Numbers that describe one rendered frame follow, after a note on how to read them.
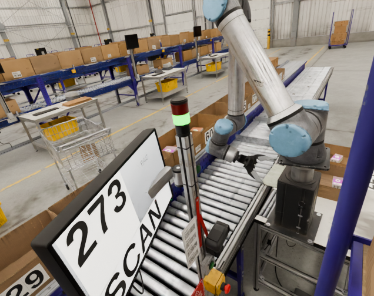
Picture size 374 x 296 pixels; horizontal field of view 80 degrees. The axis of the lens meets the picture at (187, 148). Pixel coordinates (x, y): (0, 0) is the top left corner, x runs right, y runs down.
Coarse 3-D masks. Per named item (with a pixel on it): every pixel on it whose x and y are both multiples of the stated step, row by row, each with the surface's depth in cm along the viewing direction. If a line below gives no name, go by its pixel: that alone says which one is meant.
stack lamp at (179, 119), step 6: (186, 102) 63; (174, 108) 63; (180, 108) 62; (186, 108) 63; (174, 114) 64; (180, 114) 63; (186, 114) 64; (174, 120) 65; (180, 120) 64; (186, 120) 65
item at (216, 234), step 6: (216, 222) 96; (222, 222) 96; (216, 228) 93; (222, 228) 92; (228, 228) 94; (210, 234) 91; (216, 234) 90; (222, 234) 91; (210, 240) 89; (216, 240) 88; (222, 240) 90; (210, 246) 89; (216, 246) 88; (222, 246) 95; (216, 252) 93
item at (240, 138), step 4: (236, 136) 233; (240, 136) 231; (244, 136) 228; (248, 136) 225; (236, 140) 236; (240, 140) 233; (244, 140) 230; (248, 140) 228; (252, 140) 225; (256, 140) 222; (260, 140) 220; (264, 140) 217; (268, 140) 215; (260, 144) 222; (264, 144) 219; (268, 144) 217
